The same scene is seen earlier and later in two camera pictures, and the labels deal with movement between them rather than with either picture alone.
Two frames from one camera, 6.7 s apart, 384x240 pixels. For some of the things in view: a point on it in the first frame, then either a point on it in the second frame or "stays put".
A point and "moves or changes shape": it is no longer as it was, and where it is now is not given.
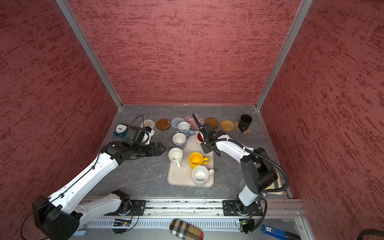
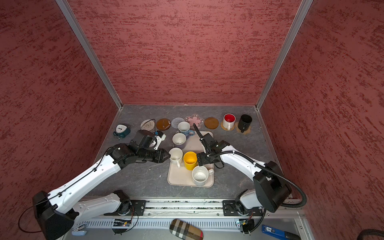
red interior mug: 200,137 moves or changes shape
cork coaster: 246,132 stays put
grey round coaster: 175,121 stays put
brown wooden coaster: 213,121 stays put
